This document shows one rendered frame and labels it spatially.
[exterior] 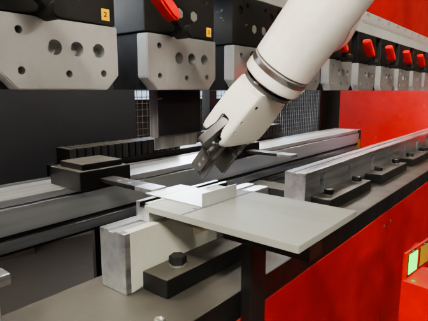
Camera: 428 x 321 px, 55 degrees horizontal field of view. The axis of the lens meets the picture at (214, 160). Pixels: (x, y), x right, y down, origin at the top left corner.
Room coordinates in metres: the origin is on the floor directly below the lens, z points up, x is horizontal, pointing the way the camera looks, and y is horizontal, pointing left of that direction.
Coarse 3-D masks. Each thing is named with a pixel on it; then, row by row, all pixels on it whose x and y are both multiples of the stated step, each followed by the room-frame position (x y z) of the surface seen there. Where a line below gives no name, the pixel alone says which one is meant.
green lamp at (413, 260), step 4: (416, 252) 0.83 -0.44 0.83; (412, 256) 0.82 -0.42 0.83; (416, 256) 0.83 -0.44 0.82; (412, 260) 0.82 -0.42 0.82; (416, 260) 0.84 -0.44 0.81; (412, 264) 0.82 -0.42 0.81; (416, 264) 0.84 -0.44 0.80; (408, 268) 0.81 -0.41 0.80; (412, 268) 0.82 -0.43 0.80; (416, 268) 0.84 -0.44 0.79; (408, 272) 0.81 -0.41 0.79
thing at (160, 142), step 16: (160, 96) 0.64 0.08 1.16; (176, 96) 0.67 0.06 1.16; (192, 96) 0.70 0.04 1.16; (160, 112) 0.64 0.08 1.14; (176, 112) 0.67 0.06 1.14; (192, 112) 0.70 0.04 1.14; (160, 128) 0.64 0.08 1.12; (176, 128) 0.67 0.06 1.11; (192, 128) 0.70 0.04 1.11; (160, 144) 0.66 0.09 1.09; (176, 144) 0.68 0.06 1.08; (192, 144) 0.71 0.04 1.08
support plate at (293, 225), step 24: (240, 192) 0.68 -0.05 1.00; (168, 216) 0.57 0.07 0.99; (192, 216) 0.55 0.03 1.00; (216, 216) 0.55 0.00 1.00; (240, 216) 0.55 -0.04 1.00; (264, 216) 0.55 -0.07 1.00; (288, 216) 0.55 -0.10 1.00; (312, 216) 0.55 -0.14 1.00; (336, 216) 0.55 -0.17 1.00; (264, 240) 0.47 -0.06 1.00; (288, 240) 0.46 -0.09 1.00; (312, 240) 0.46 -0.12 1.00
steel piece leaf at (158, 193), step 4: (168, 188) 0.71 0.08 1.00; (172, 188) 0.71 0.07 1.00; (176, 188) 0.71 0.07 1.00; (180, 188) 0.71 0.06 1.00; (184, 188) 0.71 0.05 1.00; (188, 188) 0.71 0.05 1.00; (148, 192) 0.68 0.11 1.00; (152, 192) 0.68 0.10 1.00; (156, 192) 0.68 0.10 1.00; (160, 192) 0.68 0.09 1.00; (164, 192) 0.68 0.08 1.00; (168, 192) 0.68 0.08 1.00; (172, 192) 0.68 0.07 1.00; (156, 196) 0.66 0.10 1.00
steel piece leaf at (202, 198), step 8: (176, 192) 0.68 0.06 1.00; (184, 192) 0.68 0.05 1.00; (192, 192) 0.68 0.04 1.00; (200, 192) 0.68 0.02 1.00; (208, 192) 0.60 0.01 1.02; (216, 192) 0.62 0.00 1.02; (224, 192) 0.63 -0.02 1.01; (232, 192) 0.65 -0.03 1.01; (176, 200) 0.63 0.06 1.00; (184, 200) 0.63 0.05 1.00; (192, 200) 0.63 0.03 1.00; (200, 200) 0.63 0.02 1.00; (208, 200) 0.60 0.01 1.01; (216, 200) 0.61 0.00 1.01; (224, 200) 0.63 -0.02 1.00
